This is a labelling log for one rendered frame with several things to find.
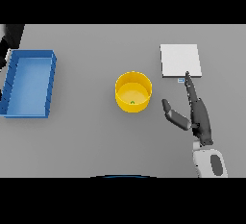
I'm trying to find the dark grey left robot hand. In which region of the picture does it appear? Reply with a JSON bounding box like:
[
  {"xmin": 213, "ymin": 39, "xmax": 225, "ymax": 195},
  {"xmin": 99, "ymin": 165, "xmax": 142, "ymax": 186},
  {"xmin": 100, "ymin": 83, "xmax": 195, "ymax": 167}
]
[{"xmin": 0, "ymin": 24, "xmax": 26, "ymax": 69}]

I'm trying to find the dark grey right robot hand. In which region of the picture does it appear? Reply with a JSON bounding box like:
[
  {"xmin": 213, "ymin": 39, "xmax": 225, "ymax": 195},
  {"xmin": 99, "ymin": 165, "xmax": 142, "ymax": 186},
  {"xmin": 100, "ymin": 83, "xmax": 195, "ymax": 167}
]
[{"xmin": 160, "ymin": 70, "xmax": 214, "ymax": 147}]

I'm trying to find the pale square measuring scale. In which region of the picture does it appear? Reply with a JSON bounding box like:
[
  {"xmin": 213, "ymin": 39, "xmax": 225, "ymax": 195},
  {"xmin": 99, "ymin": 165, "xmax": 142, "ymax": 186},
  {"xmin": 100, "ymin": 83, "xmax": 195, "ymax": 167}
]
[{"xmin": 160, "ymin": 43, "xmax": 203, "ymax": 84}]

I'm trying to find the yellow bowl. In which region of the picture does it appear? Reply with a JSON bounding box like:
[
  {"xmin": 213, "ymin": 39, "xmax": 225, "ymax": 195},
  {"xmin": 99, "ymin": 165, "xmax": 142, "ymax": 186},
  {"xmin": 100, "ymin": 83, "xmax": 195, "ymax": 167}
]
[{"xmin": 114, "ymin": 70, "xmax": 153, "ymax": 113}]

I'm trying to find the blue plastic tray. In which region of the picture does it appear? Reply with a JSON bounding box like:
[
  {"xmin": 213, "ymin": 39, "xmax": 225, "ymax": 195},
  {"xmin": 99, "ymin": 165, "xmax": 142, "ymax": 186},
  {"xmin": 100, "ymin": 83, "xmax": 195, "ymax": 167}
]
[{"xmin": 0, "ymin": 49, "xmax": 58, "ymax": 119}]

